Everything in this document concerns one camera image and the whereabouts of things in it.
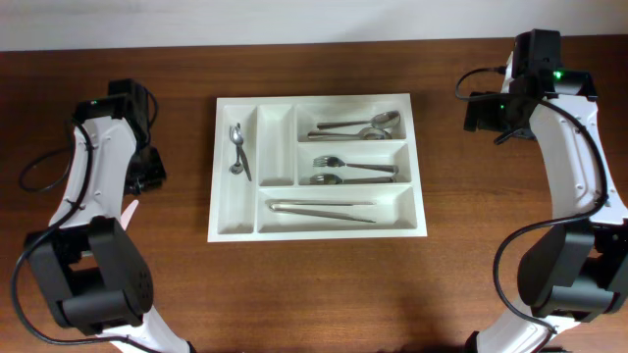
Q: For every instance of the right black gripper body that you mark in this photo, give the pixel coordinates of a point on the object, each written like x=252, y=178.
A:
x=480, y=114

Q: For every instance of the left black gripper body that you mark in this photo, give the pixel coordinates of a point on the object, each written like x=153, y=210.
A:
x=151, y=175

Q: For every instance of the pale pink plastic knife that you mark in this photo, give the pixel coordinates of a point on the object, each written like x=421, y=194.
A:
x=128, y=214

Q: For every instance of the small dark steel teaspoon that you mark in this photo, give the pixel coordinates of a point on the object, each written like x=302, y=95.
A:
x=245, y=164

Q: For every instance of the small shiny steel teaspoon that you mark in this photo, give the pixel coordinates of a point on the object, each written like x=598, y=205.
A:
x=236, y=138

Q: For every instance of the large steel spoon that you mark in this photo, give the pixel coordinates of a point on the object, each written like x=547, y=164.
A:
x=366, y=133
x=381, y=121

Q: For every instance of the steel fork with wide tines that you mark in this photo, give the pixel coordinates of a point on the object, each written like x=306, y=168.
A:
x=335, y=162

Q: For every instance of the steel fork with curved handle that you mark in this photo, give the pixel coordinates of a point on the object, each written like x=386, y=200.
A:
x=331, y=179

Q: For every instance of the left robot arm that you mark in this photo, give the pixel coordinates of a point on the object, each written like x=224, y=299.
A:
x=91, y=275

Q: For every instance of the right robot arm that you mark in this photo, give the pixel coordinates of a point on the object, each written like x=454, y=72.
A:
x=557, y=274

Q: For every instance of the white plastic cutlery tray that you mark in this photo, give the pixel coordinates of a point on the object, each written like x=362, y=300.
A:
x=280, y=157

